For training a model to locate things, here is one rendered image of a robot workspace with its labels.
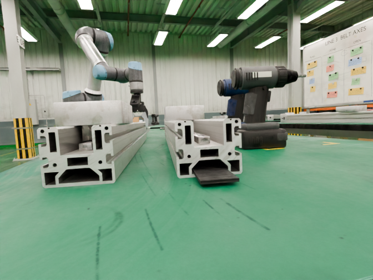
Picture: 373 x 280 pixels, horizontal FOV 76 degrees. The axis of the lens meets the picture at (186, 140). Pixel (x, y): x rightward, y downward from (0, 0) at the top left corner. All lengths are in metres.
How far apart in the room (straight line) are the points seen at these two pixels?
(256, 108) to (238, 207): 0.45
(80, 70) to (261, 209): 12.46
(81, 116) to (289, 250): 0.36
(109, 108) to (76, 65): 12.22
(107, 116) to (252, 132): 0.37
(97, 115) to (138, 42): 12.43
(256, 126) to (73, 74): 12.12
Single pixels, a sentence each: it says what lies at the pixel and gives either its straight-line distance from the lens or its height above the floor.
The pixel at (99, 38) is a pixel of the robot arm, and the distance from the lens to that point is 1.70.
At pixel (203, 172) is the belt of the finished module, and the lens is 0.35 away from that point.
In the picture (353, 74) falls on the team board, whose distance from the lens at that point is 3.83.
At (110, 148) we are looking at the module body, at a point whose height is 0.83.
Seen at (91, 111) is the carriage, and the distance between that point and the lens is 0.43.
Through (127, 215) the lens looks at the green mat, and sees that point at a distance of 0.24.
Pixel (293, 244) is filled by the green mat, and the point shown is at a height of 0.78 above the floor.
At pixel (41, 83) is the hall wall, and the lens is 12.84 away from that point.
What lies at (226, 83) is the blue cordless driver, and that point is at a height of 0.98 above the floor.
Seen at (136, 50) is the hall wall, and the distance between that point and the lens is 12.68.
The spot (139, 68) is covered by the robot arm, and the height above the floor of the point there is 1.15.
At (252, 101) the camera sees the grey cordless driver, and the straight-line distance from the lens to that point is 0.66.
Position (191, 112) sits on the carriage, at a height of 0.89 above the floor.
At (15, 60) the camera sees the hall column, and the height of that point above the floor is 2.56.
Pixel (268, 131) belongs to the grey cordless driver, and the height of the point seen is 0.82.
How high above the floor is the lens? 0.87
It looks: 5 degrees down
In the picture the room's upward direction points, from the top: 3 degrees counter-clockwise
